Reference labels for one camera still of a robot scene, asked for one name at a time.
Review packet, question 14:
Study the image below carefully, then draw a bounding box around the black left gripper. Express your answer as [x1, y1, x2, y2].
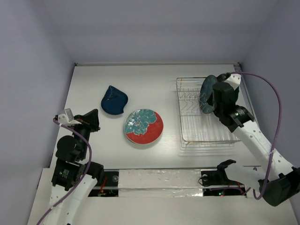
[71, 107, 101, 158]

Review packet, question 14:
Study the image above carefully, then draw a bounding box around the dark teal patterned plate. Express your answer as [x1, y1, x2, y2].
[199, 75, 217, 114]

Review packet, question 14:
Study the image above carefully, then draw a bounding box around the dark blue leaf-shaped plate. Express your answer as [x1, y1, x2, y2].
[101, 85, 128, 115]

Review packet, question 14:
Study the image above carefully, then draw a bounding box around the red and teal floral plate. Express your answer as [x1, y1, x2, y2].
[123, 109, 164, 143]

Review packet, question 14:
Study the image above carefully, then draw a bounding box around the light green flower plate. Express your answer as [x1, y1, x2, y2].
[128, 139, 158, 146]

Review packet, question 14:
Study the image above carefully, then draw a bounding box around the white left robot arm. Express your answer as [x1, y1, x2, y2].
[43, 109, 104, 225]

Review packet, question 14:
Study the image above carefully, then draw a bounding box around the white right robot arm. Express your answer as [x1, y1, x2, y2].
[200, 82, 300, 207]

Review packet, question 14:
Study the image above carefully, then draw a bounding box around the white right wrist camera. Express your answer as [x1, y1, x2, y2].
[217, 73, 241, 90]

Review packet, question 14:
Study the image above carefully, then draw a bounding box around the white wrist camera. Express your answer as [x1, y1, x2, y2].
[53, 108, 81, 127]
[217, 73, 241, 90]

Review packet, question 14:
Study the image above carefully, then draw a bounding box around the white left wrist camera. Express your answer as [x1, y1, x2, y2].
[53, 108, 81, 127]

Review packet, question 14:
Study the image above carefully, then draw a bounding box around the wire dish rack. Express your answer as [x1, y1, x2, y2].
[176, 77, 240, 148]

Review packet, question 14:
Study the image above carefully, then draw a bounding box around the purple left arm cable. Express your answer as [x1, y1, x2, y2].
[35, 117, 94, 225]

